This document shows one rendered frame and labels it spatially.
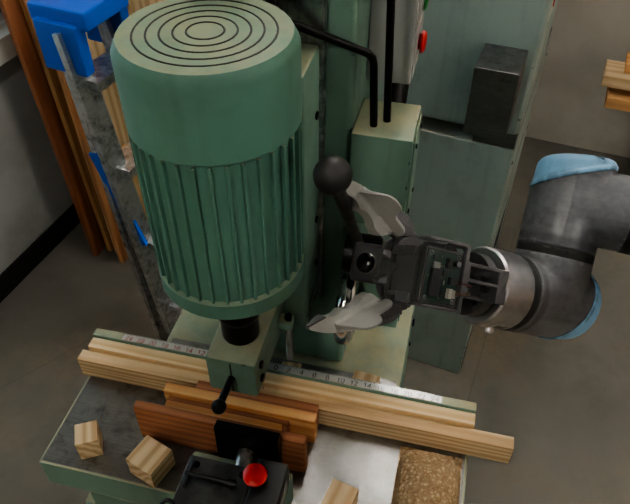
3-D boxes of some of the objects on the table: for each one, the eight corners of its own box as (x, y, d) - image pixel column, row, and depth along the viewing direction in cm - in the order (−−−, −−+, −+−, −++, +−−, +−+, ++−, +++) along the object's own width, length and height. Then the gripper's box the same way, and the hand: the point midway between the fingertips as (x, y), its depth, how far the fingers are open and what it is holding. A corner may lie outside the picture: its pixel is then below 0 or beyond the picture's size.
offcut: (154, 488, 93) (150, 475, 91) (130, 472, 95) (125, 459, 93) (176, 463, 96) (172, 449, 94) (151, 448, 98) (147, 434, 95)
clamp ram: (204, 501, 92) (196, 468, 85) (222, 453, 97) (216, 418, 91) (268, 516, 90) (264, 483, 84) (283, 466, 95) (280, 432, 89)
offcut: (81, 439, 99) (74, 424, 96) (102, 434, 100) (96, 419, 97) (81, 459, 97) (74, 445, 94) (103, 454, 97) (97, 439, 94)
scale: (121, 339, 105) (121, 339, 105) (125, 333, 106) (125, 333, 106) (441, 403, 97) (441, 403, 97) (442, 396, 98) (442, 395, 98)
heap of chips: (385, 538, 88) (387, 526, 86) (400, 445, 98) (402, 432, 96) (454, 555, 87) (458, 543, 84) (462, 459, 97) (466, 445, 94)
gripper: (523, 197, 72) (374, 149, 62) (493, 381, 70) (337, 363, 60) (467, 199, 79) (325, 157, 69) (439, 366, 78) (291, 347, 68)
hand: (315, 251), depth 67 cm, fingers closed on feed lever, 14 cm apart
